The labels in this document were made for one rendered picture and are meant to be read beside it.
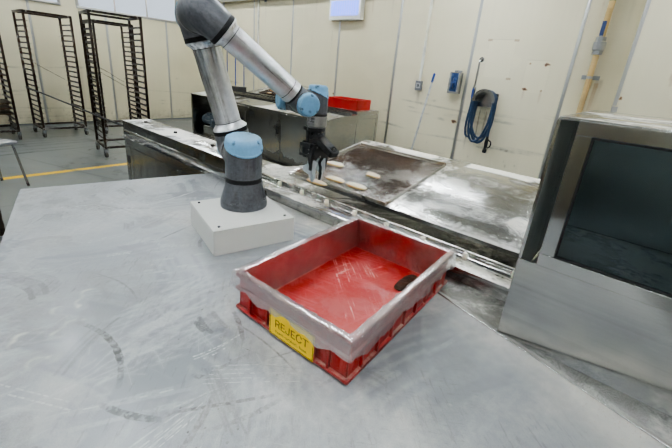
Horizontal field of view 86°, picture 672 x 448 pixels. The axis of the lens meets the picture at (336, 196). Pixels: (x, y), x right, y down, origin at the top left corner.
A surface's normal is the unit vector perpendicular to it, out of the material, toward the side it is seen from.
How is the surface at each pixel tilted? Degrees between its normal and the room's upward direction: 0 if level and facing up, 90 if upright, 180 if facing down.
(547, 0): 90
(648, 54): 90
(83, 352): 0
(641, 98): 90
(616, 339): 89
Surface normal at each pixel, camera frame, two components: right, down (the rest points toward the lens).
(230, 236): 0.57, 0.32
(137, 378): 0.08, -0.94
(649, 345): -0.65, 0.19
